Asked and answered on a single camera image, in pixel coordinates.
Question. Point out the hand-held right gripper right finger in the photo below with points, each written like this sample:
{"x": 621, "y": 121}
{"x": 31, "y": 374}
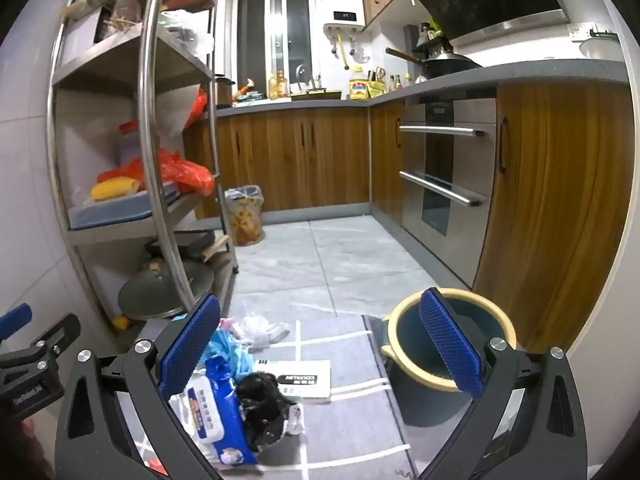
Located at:
{"x": 450, "y": 345}

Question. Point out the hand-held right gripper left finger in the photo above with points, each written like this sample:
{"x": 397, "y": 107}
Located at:
{"x": 190, "y": 345}

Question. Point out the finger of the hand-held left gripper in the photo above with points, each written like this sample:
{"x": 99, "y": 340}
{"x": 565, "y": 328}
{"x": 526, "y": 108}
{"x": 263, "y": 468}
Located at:
{"x": 15, "y": 320}
{"x": 57, "y": 335}

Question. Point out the blue plastic bag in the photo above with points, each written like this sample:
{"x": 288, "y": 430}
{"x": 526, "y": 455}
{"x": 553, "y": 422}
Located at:
{"x": 235, "y": 355}

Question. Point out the blue bin with yellow rim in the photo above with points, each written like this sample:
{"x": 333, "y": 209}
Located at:
{"x": 415, "y": 390}

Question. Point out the blue wet wipes packet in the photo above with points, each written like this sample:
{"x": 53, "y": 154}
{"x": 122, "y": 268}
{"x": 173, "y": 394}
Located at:
{"x": 210, "y": 420}

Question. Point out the crumpled white plastic bag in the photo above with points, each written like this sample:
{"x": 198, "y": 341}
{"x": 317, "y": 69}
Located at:
{"x": 262, "y": 332}

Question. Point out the black plastic bag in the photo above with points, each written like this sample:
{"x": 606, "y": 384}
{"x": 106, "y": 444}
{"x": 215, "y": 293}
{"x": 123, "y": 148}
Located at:
{"x": 262, "y": 405}

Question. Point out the black flat box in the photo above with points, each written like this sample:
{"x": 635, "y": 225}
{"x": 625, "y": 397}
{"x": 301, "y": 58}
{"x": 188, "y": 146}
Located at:
{"x": 195, "y": 245}

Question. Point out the white flat box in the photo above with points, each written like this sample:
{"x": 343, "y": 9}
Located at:
{"x": 300, "y": 377}

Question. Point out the grey blue tray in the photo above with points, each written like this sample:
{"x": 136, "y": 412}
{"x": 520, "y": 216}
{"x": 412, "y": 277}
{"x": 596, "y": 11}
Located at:
{"x": 110, "y": 212}

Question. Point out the patterned waste bin with liner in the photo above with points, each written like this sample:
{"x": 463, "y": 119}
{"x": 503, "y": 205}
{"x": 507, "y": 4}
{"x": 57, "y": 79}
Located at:
{"x": 244, "y": 220}

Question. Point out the yellow packet on shelf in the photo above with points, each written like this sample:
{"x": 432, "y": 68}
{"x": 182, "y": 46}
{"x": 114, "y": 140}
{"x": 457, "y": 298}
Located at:
{"x": 115, "y": 190}

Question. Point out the stainless steel built-in oven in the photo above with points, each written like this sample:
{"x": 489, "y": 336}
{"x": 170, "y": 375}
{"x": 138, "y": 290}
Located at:
{"x": 445, "y": 180}

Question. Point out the large red plastic bag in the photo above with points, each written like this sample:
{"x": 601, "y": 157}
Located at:
{"x": 185, "y": 175}

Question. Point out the wooden cabinet beside oven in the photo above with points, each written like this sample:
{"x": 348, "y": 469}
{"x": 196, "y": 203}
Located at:
{"x": 555, "y": 210}

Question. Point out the plastic container with red lid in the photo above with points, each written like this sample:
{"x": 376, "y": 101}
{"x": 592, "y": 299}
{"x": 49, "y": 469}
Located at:
{"x": 131, "y": 147}

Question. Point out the wooden lower kitchen cabinets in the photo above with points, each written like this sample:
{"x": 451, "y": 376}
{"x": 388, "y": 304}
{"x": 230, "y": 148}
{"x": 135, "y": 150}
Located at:
{"x": 300, "y": 155}

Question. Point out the white plastic bag on shelf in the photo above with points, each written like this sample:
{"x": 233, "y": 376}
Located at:
{"x": 172, "y": 110}

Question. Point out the small red plastic bag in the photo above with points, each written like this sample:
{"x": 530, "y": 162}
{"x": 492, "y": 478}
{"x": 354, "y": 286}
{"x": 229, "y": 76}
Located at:
{"x": 197, "y": 107}

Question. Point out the stainless steel shelf rack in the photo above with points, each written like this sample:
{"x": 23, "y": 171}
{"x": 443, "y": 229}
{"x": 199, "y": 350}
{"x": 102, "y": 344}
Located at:
{"x": 150, "y": 85}

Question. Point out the orange kitchen tool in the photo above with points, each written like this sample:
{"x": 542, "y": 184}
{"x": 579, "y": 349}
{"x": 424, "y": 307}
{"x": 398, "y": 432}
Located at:
{"x": 245, "y": 87}

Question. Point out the yellow food packet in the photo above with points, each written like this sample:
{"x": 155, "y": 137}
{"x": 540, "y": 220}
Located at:
{"x": 377, "y": 90}

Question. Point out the row of sauce bottles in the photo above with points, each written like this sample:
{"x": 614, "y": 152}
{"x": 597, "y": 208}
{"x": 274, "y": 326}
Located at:
{"x": 400, "y": 82}

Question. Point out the glass jars with yellow contents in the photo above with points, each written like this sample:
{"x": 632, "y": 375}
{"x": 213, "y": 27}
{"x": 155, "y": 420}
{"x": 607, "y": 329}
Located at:
{"x": 278, "y": 87}

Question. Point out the yellow cooking oil bottle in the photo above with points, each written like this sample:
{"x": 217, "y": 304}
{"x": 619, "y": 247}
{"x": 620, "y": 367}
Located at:
{"x": 358, "y": 86}

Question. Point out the black wok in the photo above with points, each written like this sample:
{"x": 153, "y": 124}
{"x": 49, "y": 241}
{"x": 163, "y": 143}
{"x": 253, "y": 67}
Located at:
{"x": 445, "y": 66}

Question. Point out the clear plastic bags on shelf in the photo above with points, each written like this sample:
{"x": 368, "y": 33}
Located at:
{"x": 192, "y": 35}

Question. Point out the white bowl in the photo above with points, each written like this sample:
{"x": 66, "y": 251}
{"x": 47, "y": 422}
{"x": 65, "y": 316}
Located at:
{"x": 600, "y": 49}

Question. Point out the black range hood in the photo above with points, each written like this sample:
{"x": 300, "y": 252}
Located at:
{"x": 480, "y": 0}

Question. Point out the white water heater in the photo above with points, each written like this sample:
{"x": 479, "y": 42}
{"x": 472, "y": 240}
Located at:
{"x": 342, "y": 2}

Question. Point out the window with white frame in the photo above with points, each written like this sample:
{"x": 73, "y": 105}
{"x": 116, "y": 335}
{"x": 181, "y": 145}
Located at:
{"x": 272, "y": 35}

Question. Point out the wall power outlet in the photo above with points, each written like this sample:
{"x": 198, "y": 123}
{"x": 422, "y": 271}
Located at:
{"x": 584, "y": 31}

